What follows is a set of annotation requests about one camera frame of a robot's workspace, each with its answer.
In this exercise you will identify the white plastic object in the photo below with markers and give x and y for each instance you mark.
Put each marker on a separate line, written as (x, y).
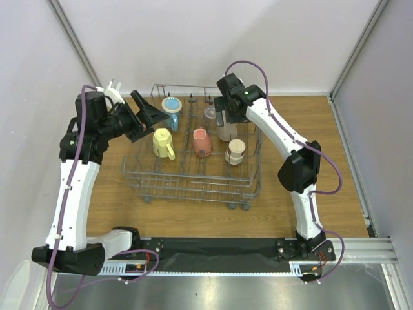
(15, 288)

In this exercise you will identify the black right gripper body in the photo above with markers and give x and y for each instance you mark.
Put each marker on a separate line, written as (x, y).
(220, 113)

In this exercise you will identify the beige steel-lined tumbler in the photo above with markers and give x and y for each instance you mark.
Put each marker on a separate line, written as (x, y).
(235, 152)

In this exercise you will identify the pale yellow mug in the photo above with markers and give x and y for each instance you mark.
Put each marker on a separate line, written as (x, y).
(163, 144)

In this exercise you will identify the aluminium rail with cable duct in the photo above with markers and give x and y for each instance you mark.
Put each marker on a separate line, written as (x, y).
(362, 251)

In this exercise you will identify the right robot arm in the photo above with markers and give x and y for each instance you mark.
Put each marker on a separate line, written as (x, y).
(298, 174)

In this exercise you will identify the black mounting base plate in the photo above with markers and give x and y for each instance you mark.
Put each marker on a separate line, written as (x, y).
(234, 255)

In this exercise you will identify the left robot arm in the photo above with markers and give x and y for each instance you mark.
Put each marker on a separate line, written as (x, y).
(102, 115)

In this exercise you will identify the blue butterfly mug orange inside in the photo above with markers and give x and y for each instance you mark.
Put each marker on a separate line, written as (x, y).
(173, 107)

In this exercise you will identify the grey wire dish rack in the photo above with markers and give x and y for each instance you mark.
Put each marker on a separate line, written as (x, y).
(190, 177)

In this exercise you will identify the pink patterned mug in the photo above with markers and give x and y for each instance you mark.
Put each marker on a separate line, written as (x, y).
(201, 142)

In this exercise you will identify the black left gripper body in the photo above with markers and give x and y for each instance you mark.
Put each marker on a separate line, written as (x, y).
(123, 121)

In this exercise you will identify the clear glass cup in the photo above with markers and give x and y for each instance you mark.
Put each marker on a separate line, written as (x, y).
(208, 118)

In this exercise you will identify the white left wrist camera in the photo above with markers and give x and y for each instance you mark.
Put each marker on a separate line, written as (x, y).
(113, 90)

